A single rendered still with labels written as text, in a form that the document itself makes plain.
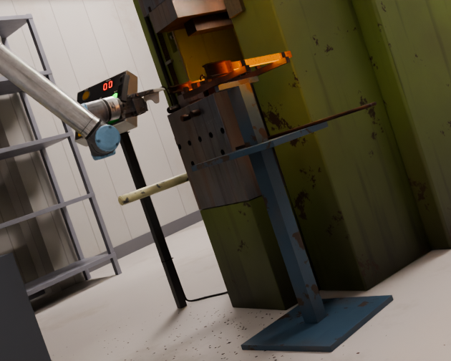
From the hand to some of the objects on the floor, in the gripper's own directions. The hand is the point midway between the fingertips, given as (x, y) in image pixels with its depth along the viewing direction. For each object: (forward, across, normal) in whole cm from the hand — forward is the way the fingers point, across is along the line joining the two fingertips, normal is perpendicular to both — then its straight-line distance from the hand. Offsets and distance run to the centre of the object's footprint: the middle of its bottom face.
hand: (156, 91), depth 250 cm
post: (+9, -59, -101) cm, 117 cm away
